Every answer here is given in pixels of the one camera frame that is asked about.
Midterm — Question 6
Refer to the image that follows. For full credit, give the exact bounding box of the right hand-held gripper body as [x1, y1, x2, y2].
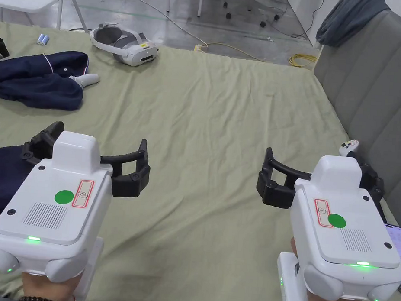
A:
[274, 152, 401, 301]

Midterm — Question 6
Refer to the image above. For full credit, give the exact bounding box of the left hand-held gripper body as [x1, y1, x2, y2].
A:
[0, 126, 118, 301]

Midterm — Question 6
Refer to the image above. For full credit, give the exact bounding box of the person's left hand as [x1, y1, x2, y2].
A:
[18, 270, 82, 301]

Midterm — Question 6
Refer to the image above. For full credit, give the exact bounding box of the white hand controller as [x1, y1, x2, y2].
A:
[338, 139, 360, 159]
[67, 71, 101, 89]

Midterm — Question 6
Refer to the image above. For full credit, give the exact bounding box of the dark blue shirt white piping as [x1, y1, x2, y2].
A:
[0, 45, 91, 113]

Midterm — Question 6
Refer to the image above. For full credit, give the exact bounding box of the grey padded headboard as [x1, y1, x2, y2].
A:
[299, 3, 401, 255]

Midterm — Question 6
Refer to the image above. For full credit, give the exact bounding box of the bed with pale green sheet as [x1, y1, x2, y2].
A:
[0, 19, 401, 301]

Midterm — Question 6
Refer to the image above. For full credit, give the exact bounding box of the white headset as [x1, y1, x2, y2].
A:
[87, 21, 162, 69]

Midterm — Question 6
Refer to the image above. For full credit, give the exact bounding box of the grey cloth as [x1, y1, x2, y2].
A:
[314, 0, 392, 52]

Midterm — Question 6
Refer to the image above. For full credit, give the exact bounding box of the black office chair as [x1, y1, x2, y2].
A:
[220, 0, 290, 29]

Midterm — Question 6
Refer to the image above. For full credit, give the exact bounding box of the yellow cable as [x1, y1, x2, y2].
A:
[193, 40, 317, 69]

